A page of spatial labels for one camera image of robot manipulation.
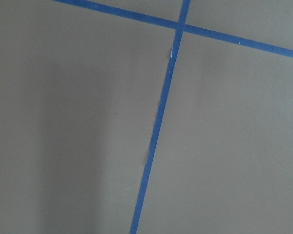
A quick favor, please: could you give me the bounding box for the right crossing blue tape line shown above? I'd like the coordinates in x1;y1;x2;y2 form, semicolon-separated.
60;0;293;58

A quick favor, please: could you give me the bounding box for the right side blue tape line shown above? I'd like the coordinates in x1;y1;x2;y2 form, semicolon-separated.
129;0;190;234

